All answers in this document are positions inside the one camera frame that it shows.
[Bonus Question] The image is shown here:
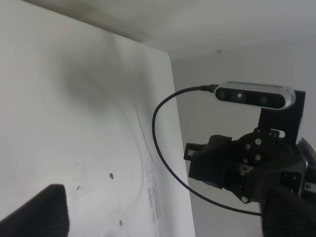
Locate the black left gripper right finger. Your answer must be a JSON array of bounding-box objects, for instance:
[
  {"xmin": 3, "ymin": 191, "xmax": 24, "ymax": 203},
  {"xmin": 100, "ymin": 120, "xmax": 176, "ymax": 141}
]
[{"xmin": 261, "ymin": 186, "xmax": 316, "ymax": 237}]

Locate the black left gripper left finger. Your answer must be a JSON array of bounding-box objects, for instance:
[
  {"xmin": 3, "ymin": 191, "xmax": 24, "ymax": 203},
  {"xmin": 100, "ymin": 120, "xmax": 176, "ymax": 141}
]
[{"xmin": 0, "ymin": 184, "xmax": 70, "ymax": 237}]

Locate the black camera cable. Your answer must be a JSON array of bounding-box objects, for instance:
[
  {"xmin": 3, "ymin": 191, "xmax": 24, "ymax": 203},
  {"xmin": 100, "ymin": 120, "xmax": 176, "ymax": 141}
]
[{"xmin": 152, "ymin": 84, "xmax": 264, "ymax": 217}]

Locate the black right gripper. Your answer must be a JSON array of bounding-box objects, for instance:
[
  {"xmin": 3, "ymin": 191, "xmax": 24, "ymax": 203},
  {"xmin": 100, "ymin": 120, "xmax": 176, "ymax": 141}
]
[{"xmin": 184, "ymin": 129, "xmax": 308, "ymax": 203}]

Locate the silver depth camera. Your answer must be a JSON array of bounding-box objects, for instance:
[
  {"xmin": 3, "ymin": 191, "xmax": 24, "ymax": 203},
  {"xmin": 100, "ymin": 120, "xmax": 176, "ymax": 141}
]
[{"xmin": 214, "ymin": 81, "xmax": 296, "ymax": 110}]

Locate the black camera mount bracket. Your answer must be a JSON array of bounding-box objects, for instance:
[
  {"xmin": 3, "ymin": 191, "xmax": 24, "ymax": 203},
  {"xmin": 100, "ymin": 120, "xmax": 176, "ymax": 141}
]
[{"xmin": 257, "ymin": 90, "xmax": 306, "ymax": 146}]

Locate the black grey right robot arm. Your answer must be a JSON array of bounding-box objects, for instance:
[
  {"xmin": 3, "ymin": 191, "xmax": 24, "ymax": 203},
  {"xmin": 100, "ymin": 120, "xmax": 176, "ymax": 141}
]
[{"xmin": 184, "ymin": 129, "xmax": 316, "ymax": 203}]

